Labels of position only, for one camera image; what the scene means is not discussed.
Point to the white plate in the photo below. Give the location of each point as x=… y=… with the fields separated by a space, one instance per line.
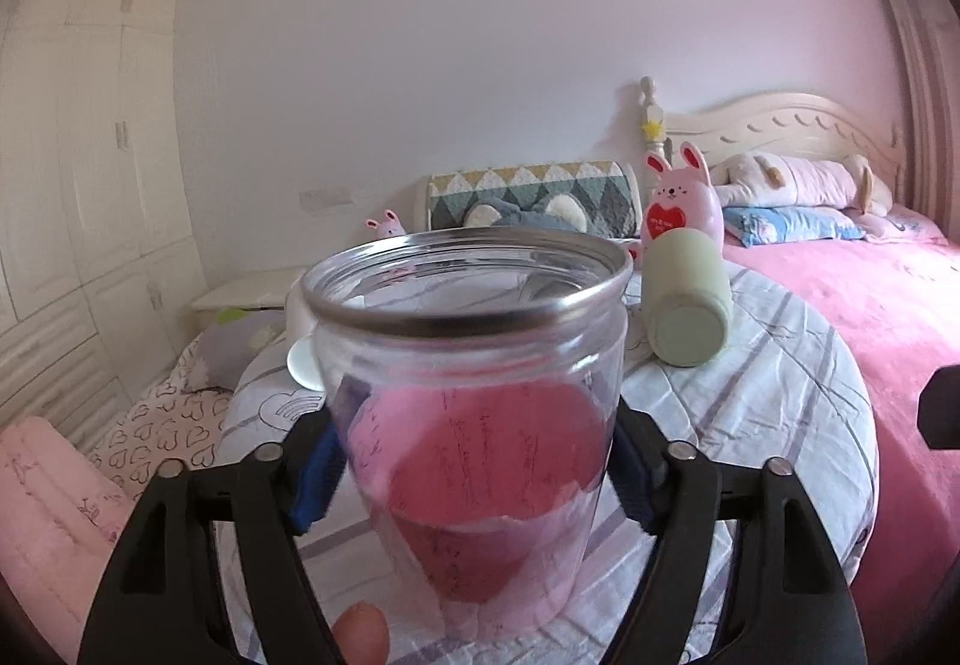
x=300 y=365

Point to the small pink rabbit figurine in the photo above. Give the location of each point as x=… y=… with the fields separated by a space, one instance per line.
x=388 y=226

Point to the heart print blanket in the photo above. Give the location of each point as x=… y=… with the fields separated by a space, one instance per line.
x=165 y=425

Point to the purple and green cushion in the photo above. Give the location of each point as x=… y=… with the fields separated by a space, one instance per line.
x=232 y=342

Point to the person's left hand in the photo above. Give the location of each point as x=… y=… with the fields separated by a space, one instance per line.
x=361 y=639

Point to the pale green cup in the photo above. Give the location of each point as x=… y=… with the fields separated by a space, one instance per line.
x=686 y=305

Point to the white nightstand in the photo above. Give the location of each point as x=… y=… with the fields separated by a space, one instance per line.
x=247 y=290

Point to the pink and cream plush toy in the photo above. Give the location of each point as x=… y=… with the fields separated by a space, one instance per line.
x=802 y=181

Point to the cream wardrobe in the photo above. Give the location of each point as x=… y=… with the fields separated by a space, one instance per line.
x=82 y=185

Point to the clear glass cup metal rim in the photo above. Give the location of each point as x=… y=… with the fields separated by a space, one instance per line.
x=465 y=410

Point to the pink bedspread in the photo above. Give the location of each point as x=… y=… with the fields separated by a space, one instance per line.
x=885 y=305

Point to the large pink rabbit figurine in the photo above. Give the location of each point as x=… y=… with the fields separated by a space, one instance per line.
x=686 y=200

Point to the grey plush toy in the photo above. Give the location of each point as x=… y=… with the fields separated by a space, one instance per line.
x=517 y=215

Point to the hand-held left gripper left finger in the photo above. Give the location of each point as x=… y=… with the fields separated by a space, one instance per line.
x=316 y=489

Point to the pink folded towel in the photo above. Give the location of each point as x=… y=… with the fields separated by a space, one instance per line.
x=52 y=507

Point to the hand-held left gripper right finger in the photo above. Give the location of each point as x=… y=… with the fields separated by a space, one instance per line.
x=636 y=481

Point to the blue printed pillow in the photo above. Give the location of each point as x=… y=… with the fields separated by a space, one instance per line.
x=787 y=224

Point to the cream bed headboard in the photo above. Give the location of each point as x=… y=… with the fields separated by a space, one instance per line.
x=780 y=125

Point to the patchwork quilted cushion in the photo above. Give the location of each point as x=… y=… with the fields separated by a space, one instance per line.
x=525 y=181

